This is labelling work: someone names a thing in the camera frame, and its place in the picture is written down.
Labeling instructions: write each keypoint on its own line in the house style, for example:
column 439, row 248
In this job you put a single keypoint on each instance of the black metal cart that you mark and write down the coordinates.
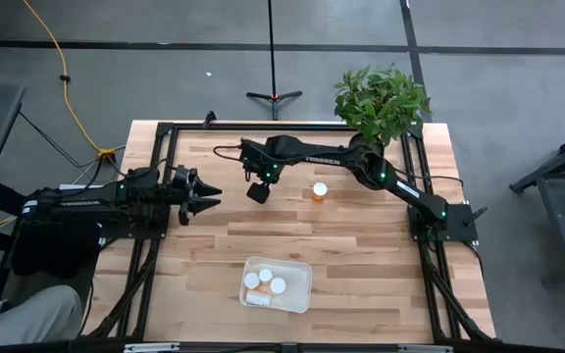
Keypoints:
column 557, row 166

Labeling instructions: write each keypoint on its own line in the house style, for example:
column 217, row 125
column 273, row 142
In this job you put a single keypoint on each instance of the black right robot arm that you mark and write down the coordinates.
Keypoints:
column 331, row 156

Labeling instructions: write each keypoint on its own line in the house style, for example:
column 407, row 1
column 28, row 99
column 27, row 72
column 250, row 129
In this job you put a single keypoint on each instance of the white plastic basket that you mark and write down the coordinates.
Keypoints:
column 292, row 282

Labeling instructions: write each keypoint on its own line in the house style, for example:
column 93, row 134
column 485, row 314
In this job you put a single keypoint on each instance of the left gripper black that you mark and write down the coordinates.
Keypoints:
column 182, row 201

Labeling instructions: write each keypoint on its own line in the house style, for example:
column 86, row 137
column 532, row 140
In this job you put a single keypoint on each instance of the orange pill bottle white cap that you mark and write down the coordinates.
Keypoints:
column 265, row 275
column 319, row 189
column 251, row 280

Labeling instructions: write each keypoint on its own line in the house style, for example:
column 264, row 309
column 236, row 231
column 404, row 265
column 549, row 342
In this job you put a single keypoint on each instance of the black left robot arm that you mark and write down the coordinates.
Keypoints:
column 91, row 203

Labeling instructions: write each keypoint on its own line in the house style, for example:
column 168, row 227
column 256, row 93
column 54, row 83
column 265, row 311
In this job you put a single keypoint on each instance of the black aluminium frame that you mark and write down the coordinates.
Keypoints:
column 243, row 127

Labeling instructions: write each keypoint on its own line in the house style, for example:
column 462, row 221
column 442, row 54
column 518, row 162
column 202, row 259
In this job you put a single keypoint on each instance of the black tripod stand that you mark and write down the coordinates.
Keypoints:
column 273, row 96

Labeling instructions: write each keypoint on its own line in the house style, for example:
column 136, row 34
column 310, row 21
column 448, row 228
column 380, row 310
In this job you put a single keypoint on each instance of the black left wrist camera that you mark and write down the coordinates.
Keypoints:
column 183, row 175

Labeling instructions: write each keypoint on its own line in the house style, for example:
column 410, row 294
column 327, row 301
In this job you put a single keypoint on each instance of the black plant pot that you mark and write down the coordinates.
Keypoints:
column 356, row 142

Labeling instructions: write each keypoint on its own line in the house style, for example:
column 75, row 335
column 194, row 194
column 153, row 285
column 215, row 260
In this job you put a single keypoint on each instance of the grey centre bracket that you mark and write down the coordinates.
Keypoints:
column 288, row 348

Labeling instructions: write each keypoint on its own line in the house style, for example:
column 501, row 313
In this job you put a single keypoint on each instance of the black bag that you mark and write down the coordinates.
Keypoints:
column 52, row 247

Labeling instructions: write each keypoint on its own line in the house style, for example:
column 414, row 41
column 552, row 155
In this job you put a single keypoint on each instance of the silver bracket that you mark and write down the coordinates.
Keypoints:
column 425, row 349
column 151, row 347

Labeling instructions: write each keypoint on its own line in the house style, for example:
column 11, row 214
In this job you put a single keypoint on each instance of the green leafy plant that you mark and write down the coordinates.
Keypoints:
column 380, row 103

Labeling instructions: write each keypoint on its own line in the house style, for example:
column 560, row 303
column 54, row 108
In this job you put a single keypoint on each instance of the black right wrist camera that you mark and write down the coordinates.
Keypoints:
column 258, row 192

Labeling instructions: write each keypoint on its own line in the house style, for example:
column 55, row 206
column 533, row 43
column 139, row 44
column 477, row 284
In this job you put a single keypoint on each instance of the black clamp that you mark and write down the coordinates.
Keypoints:
column 209, row 118

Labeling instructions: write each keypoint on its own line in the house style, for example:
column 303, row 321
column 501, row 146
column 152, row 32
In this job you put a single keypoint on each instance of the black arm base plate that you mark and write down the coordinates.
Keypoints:
column 459, row 220
column 150, row 234

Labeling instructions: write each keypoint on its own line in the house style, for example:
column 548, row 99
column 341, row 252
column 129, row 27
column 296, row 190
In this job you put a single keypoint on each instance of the person's leg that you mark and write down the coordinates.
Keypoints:
column 27, row 318

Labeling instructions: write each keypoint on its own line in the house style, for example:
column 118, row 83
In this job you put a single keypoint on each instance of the white paper sheet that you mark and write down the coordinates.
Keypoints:
column 79, row 186

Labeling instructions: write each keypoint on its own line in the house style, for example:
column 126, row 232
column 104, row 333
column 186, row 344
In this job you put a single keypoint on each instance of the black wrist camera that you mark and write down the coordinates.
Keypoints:
column 183, row 175
column 258, row 192

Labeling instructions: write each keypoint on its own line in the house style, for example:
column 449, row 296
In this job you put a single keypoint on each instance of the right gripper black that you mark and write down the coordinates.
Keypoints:
column 272, row 174

